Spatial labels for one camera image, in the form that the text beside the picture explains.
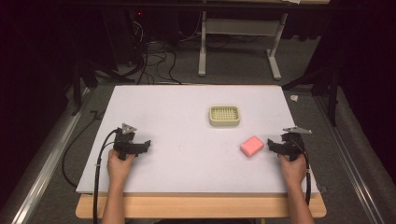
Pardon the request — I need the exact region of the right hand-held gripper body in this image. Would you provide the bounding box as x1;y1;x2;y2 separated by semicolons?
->
274;125;313;162

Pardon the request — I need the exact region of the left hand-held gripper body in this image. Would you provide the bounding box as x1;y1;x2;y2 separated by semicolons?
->
112;122;146;161

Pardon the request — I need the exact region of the pink soap bar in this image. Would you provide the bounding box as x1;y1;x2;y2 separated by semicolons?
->
239;135;265;159

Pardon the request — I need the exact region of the beige soap dish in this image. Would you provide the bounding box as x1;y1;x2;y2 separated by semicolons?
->
208;105;242;127

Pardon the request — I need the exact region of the person's left hand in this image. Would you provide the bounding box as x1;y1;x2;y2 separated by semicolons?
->
106;148;136;188

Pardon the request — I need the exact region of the person's right hand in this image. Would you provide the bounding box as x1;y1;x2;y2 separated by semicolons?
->
278;152;307;188

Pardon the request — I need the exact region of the white foam mat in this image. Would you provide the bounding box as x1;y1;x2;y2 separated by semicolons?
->
75;84;319;196

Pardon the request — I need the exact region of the black tripod stand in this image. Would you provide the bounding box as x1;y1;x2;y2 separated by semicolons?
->
281;49;344;127
70;59;136;117

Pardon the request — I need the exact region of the wooden table board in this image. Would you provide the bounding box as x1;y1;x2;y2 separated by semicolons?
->
75;191;328;219

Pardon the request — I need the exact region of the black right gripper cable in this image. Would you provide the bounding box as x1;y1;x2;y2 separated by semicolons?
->
292;139;312;206

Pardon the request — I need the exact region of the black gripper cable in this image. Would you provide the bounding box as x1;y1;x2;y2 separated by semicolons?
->
61;109;120;224
292;139;312;206

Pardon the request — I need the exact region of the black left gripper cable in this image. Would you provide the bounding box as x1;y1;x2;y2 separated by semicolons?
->
61;109;120;224

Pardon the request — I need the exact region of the aluminium floor rail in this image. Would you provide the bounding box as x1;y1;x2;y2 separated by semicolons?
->
312;94;387;224
6;87;94;224

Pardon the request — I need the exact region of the tangle of black cables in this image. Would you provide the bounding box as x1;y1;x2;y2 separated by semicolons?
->
125;18;204;86

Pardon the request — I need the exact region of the white desk frame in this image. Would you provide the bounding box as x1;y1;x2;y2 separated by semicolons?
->
197;10;290;81

